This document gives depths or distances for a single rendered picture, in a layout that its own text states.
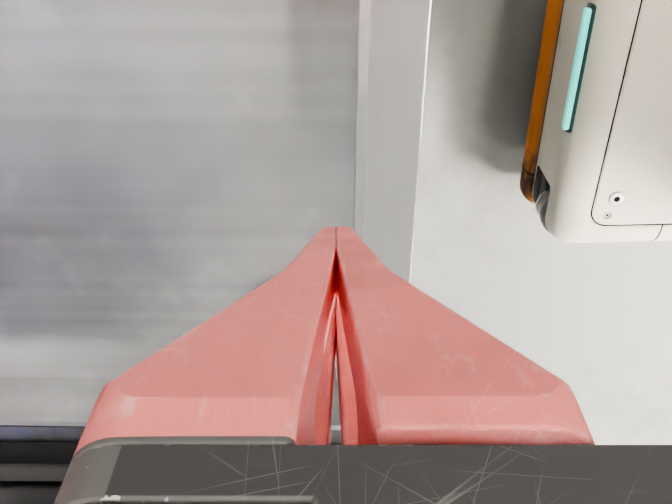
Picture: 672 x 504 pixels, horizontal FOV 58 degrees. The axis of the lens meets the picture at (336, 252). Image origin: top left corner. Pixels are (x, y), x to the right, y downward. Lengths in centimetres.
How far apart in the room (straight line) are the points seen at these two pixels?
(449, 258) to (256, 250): 113
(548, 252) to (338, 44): 123
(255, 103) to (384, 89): 6
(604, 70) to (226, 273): 75
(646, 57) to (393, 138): 74
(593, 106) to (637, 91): 6
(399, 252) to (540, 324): 130
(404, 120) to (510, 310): 129
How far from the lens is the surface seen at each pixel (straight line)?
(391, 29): 27
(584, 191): 106
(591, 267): 153
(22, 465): 47
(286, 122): 28
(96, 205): 33
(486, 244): 142
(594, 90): 99
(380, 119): 28
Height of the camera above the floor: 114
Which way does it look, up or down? 55 degrees down
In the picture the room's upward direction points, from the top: 178 degrees counter-clockwise
